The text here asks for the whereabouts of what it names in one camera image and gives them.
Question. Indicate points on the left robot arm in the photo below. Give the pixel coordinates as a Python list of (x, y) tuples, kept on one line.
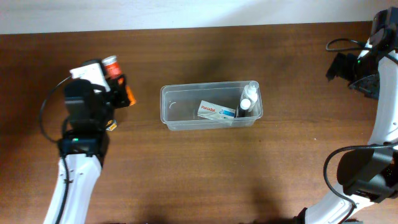
[(83, 145)]

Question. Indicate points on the white spray bottle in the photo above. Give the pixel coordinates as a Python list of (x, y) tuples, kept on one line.
[(250, 93)]

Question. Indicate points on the black bottle white cap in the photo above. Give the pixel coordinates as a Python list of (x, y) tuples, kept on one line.
[(243, 108)]

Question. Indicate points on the orange tablet tube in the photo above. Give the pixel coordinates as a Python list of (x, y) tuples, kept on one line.
[(114, 73)]

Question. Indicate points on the small gold-lid jar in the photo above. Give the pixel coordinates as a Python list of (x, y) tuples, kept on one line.
[(111, 125)]

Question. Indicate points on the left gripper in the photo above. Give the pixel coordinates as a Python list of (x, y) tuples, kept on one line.
[(118, 91)]

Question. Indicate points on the white Panadol medicine box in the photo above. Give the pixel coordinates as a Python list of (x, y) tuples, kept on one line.
[(216, 112)]

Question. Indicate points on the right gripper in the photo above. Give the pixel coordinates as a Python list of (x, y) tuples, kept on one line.
[(344, 71)]

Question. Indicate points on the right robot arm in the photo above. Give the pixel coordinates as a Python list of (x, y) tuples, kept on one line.
[(360, 176)]

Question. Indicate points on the clear plastic container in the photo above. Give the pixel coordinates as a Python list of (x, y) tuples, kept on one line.
[(179, 104)]

